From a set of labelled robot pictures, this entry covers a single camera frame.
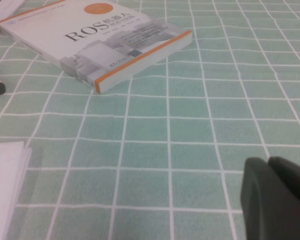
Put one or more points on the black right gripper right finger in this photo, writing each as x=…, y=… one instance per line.
x=293, y=200

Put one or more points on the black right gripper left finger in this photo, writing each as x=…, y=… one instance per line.
x=256, y=195

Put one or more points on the green checkered tablecloth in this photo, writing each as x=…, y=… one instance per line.
x=180, y=120

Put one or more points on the white ROS robot book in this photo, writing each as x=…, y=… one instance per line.
x=77, y=37

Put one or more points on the AgileX brochure with black square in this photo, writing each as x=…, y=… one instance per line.
x=5, y=180

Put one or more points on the brochure with office photo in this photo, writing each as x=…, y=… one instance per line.
x=2, y=10

